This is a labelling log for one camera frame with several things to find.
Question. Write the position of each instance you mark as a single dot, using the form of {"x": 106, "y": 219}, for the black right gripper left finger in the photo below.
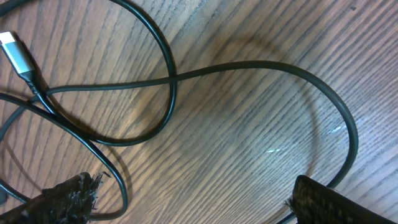
{"x": 70, "y": 202}

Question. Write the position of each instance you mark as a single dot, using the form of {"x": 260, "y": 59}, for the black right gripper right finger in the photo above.
{"x": 313, "y": 203}

